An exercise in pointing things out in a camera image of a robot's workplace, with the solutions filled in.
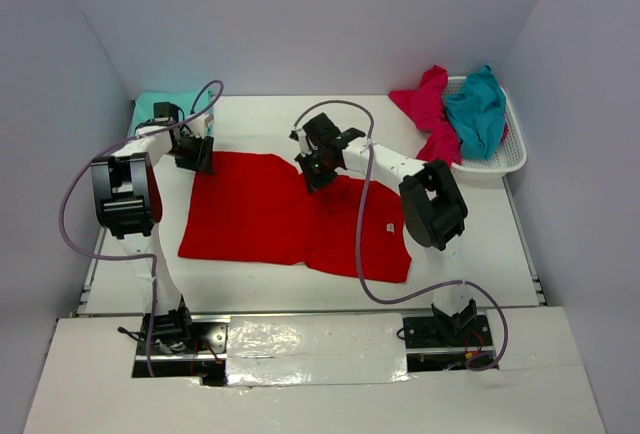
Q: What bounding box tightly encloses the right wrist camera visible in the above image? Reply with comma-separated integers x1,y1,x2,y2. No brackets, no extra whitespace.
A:
303,113,341,148

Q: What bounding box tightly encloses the magenta pink t shirt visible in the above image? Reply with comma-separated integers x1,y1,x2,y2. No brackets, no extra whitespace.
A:
388,65,462,167

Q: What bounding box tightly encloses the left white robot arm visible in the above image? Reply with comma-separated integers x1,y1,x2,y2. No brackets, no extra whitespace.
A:
90,125,214,353

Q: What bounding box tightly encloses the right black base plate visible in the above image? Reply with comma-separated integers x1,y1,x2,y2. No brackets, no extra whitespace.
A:
396,315,493,351

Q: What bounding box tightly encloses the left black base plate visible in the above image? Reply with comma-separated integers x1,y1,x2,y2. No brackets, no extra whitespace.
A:
151,318,229,356

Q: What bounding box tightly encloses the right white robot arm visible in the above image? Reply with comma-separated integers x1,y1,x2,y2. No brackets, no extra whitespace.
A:
295,132,477,345

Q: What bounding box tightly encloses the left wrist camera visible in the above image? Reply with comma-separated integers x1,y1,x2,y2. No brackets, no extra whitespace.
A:
153,101,182,124

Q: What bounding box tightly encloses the mint green t shirt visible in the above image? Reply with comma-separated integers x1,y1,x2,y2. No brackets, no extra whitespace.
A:
128,90,213,136

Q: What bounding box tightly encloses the aluminium rail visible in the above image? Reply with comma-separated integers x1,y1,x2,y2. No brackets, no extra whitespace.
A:
191,306,432,318

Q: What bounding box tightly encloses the red t shirt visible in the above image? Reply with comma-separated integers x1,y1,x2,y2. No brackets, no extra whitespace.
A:
178,151,411,284

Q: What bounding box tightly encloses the white plastic basket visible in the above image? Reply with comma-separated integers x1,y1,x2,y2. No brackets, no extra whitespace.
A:
443,76,527,180

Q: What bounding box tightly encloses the teal blue t shirt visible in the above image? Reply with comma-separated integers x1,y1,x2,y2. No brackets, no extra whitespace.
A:
445,65,507,161

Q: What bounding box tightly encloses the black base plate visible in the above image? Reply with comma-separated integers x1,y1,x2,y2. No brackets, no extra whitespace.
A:
151,318,229,356
396,315,493,351

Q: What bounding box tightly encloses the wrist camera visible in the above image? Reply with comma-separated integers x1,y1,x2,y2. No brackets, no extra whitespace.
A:
153,101,182,124
303,113,341,148

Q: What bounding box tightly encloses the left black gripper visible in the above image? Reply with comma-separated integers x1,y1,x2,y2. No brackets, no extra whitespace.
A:
165,131,214,176

